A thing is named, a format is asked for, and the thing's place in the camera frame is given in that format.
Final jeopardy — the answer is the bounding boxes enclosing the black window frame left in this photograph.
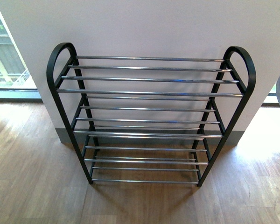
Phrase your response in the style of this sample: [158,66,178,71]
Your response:
[0,89,42,103]

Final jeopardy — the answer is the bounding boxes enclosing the black window frame right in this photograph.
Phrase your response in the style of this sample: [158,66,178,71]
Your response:
[261,93,280,107]

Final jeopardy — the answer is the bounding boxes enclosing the black window frame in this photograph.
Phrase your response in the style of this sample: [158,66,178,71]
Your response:
[0,89,42,103]
[261,93,280,107]

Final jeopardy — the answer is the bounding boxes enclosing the black metal shoe rack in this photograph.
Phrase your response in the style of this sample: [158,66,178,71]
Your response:
[46,42,256,186]

